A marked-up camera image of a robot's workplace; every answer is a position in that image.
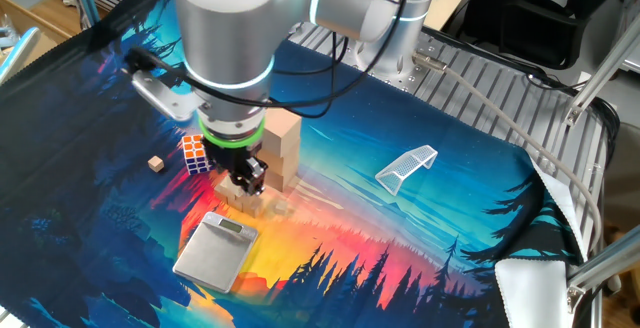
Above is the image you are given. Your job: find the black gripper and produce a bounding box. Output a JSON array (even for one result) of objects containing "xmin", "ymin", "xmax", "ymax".
[{"xmin": 204, "ymin": 140, "xmax": 267, "ymax": 198}]

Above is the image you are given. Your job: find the large wooden cube block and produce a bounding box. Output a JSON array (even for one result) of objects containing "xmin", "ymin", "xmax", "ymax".
[
  {"xmin": 257, "ymin": 140, "xmax": 301, "ymax": 178},
  {"xmin": 262, "ymin": 166, "xmax": 300, "ymax": 193},
  {"xmin": 262, "ymin": 108, "xmax": 303, "ymax": 157}
]

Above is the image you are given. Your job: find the rubiks cube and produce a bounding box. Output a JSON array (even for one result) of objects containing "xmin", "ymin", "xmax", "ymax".
[{"xmin": 180, "ymin": 133, "xmax": 212, "ymax": 176}]

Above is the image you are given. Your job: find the silver digital kitchen scale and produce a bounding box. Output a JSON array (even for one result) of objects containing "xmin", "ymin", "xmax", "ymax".
[{"xmin": 171, "ymin": 211, "xmax": 260, "ymax": 295}]

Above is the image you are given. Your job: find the forest sunset print cloth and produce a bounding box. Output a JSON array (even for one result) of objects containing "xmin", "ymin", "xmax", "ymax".
[{"xmin": 0, "ymin": 0, "xmax": 589, "ymax": 328}]

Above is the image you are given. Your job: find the clear mesh toy goal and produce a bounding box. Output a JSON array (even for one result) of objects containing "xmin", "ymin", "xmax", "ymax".
[{"xmin": 374, "ymin": 144, "xmax": 439, "ymax": 197}]

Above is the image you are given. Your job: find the light wooden bench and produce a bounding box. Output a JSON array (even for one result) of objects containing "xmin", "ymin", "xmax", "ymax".
[{"xmin": 0, "ymin": 0, "xmax": 75, "ymax": 67}]

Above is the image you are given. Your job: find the pale curved metal bar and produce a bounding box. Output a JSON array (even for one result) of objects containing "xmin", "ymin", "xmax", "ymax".
[{"xmin": 0, "ymin": 26, "xmax": 42, "ymax": 87}]

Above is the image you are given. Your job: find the black chair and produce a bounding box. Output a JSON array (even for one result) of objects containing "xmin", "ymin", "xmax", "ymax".
[{"xmin": 457, "ymin": 0, "xmax": 594, "ymax": 71}]

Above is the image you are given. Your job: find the green flange ring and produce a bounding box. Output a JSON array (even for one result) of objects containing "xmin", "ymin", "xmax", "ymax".
[{"xmin": 198, "ymin": 115, "xmax": 267, "ymax": 150}]

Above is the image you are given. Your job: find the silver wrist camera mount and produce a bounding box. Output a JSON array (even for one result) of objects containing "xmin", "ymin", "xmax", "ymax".
[{"xmin": 130, "ymin": 69, "xmax": 202, "ymax": 122}]

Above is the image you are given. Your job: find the grey braided cable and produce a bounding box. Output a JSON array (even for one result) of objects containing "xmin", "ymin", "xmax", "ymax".
[{"xmin": 411, "ymin": 50, "xmax": 603, "ymax": 254}]

